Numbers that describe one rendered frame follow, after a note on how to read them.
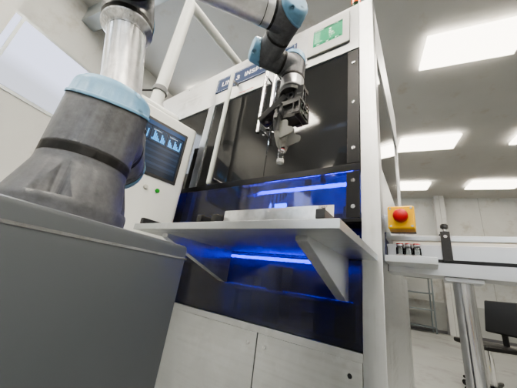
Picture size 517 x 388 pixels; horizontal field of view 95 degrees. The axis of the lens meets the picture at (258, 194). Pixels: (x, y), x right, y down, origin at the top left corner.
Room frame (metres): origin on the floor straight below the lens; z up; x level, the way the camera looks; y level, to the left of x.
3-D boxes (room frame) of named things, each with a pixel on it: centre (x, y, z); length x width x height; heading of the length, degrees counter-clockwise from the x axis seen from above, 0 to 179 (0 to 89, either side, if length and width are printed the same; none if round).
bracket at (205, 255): (0.95, 0.19, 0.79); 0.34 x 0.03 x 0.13; 143
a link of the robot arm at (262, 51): (0.55, 0.03, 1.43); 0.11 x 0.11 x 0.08; 21
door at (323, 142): (0.90, -0.19, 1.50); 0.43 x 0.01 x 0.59; 53
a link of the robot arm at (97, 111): (0.34, 0.27, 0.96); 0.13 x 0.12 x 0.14; 21
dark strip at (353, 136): (0.78, -0.33, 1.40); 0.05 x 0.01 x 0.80; 53
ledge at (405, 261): (0.74, -0.50, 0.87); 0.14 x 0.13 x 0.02; 143
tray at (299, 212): (0.68, -0.12, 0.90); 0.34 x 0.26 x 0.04; 143
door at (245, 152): (1.17, 0.18, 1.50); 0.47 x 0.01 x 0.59; 53
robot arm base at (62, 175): (0.33, 0.26, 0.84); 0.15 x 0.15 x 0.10
